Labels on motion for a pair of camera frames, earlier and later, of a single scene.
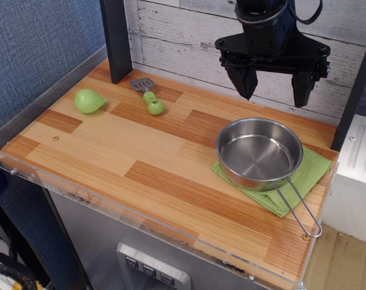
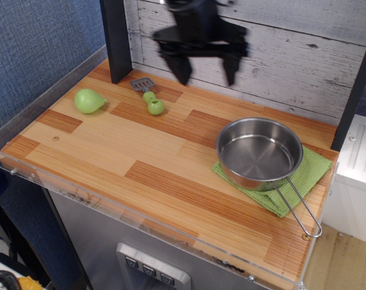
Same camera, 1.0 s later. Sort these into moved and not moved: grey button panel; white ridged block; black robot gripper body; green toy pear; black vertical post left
Moved: black robot gripper body
Not moved: grey button panel; white ridged block; black vertical post left; green toy pear
